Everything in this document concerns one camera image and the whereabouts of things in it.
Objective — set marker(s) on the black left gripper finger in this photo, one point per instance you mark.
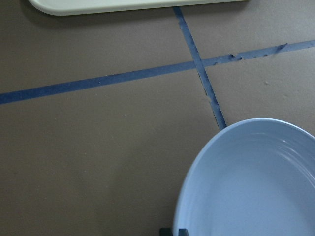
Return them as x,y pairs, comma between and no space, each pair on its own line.
183,232

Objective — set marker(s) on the blue plate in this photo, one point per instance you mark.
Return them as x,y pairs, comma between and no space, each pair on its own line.
254,178

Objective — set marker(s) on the cream bear tray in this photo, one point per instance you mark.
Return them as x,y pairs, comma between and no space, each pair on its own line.
85,7

